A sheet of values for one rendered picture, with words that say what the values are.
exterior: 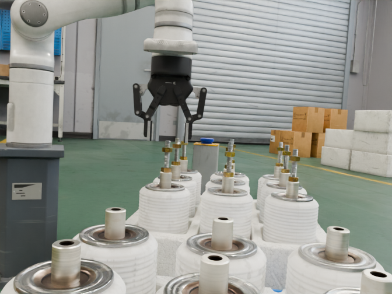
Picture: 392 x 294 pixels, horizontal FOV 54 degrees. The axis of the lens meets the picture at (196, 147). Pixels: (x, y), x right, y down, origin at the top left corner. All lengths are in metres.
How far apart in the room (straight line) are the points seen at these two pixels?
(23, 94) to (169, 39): 0.37
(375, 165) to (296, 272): 3.15
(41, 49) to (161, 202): 0.48
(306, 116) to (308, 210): 4.03
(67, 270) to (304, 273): 0.22
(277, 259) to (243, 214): 0.10
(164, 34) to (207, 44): 5.61
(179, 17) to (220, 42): 5.69
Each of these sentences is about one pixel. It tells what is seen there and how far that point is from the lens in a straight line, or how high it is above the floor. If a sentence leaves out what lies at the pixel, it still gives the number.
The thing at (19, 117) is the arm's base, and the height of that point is 0.37.
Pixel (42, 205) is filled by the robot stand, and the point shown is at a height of 0.18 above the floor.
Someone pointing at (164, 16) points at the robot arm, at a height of 0.56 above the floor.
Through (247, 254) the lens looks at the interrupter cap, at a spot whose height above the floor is 0.25.
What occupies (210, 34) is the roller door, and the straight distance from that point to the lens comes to 6.35.
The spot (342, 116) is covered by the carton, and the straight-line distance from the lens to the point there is 5.03.
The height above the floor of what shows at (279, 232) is 0.20.
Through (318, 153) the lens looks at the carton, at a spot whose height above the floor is 0.05.
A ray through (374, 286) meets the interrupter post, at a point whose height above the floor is 0.28.
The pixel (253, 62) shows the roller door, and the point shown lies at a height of 1.37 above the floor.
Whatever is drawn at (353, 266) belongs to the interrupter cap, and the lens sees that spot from 0.41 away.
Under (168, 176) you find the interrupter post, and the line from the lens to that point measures 0.72.
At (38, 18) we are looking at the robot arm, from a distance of 0.91.
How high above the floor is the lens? 0.39
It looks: 4 degrees down
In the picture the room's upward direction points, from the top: 3 degrees clockwise
